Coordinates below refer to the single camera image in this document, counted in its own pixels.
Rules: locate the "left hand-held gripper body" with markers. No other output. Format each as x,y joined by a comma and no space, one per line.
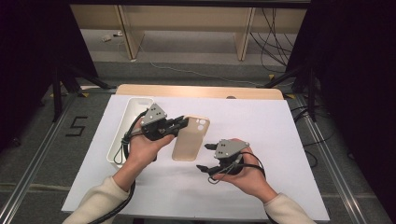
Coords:
154,116

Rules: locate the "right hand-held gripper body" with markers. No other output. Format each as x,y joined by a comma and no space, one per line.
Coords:
229,147

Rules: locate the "beige phone case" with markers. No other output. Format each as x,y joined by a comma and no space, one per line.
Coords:
190,143

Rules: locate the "white plastic storage bin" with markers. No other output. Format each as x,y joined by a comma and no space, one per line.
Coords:
132,107

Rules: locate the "person's left hand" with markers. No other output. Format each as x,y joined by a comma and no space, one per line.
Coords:
141,151

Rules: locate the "person's right hand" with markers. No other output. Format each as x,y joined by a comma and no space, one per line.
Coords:
252,179

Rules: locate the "white table cover sheet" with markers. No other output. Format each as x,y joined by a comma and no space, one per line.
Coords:
249,124

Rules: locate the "light wooden table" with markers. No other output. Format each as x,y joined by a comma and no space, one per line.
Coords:
199,91

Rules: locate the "small white plug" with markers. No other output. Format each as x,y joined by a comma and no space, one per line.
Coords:
119,33

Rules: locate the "small white floor device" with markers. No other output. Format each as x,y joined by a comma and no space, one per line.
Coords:
106,38

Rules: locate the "black tripod stand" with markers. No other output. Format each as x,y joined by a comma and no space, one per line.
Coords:
57,93
312,93

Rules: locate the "beige wooden shelf unit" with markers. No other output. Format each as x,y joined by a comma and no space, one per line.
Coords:
186,15

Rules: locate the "black metal beam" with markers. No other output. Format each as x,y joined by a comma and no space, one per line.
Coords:
186,2

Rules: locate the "black curtain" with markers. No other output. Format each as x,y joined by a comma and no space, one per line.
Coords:
358,62
25,46

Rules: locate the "aluminium floor rail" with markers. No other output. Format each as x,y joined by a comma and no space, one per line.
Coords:
330,165
31,169

